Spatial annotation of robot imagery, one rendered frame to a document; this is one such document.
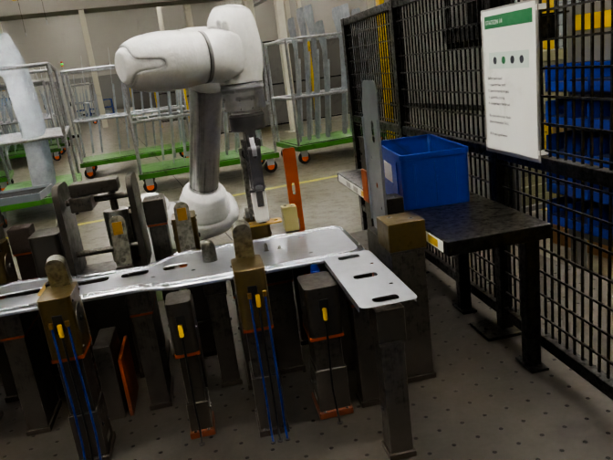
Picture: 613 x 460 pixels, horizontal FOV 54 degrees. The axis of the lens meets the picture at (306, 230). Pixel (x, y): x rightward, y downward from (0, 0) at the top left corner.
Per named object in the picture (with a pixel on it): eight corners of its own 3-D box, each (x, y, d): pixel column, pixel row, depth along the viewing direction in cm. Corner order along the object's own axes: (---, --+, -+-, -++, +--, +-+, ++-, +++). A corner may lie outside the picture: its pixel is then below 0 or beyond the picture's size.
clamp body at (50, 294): (74, 480, 112) (28, 308, 102) (85, 444, 123) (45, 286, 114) (110, 473, 113) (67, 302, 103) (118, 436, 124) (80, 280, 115)
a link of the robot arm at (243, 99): (221, 87, 119) (225, 117, 120) (265, 81, 120) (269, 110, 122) (218, 87, 128) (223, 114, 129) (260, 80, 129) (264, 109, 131)
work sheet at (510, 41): (540, 163, 118) (536, -3, 109) (485, 150, 139) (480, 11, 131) (549, 162, 118) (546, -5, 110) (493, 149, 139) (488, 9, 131)
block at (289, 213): (301, 345, 153) (282, 207, 143) (298, 339, 156) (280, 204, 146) (314, 342, 153) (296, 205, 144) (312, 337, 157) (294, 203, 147)
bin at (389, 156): (404, 211, 140) (400, 156, 137) (377, 186, 170) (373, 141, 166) (472, 201, 141) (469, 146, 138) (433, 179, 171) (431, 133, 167)
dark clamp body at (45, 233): (64, 385, 149) (25, 239, 138) (72, 364, 160) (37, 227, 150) (93, 380, 150) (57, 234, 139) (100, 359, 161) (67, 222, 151)
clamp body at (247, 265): (260, 449, 114) (232, 278, 105) (254, 415, 125) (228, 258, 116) (294, 441, 115) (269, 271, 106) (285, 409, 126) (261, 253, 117)
